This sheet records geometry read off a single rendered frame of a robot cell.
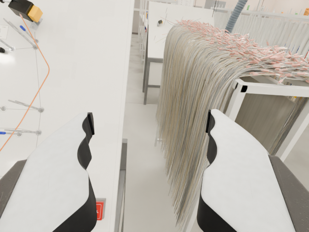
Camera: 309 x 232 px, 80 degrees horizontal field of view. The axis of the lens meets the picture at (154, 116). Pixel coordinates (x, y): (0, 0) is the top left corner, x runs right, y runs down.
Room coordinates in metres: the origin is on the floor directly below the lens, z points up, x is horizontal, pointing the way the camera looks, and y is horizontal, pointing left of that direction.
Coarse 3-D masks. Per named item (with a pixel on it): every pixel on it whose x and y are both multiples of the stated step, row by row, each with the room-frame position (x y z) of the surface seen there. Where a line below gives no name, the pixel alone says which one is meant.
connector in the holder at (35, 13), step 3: (33, 6) 0.61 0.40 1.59; (36, 6) 0.61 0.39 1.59; (33, 9) 0.61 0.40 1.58; (36, 9) 0.61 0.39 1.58; (39, 9) 0.62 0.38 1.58; (30, 12) 0.60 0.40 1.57; (33, 12) 0.60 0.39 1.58; (36, 12) 0.60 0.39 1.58; (39, 12) 0.62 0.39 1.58; (42, 12) 0.63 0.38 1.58; (30, 15) 0.59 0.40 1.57; (33, 15) 0.60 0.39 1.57; (36, 15) 0.60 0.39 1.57; (39, 15) 0.62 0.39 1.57; (33, 18) 0.60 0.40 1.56; (36, 18) 0.60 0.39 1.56; (39, 18) 0.62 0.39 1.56; (36, 21) 0.61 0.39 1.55
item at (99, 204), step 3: (96, 201) 0.33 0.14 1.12; (99, 201) 0.33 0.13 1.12; (96, 204) 0.32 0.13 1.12; (99, 204) 0.32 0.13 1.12; (102, 204) 0.32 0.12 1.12; (99, 207) 0.32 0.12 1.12; (102, 207) 0.32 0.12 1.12; (99, 210) 0.31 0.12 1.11; (102, 210) 0.31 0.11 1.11; (99, 213) 0.31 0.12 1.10; (102, 213) 0.31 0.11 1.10; (99, 216) 0.30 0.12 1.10; (102, 216) 0.30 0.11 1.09; (99, 219) 0.30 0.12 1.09
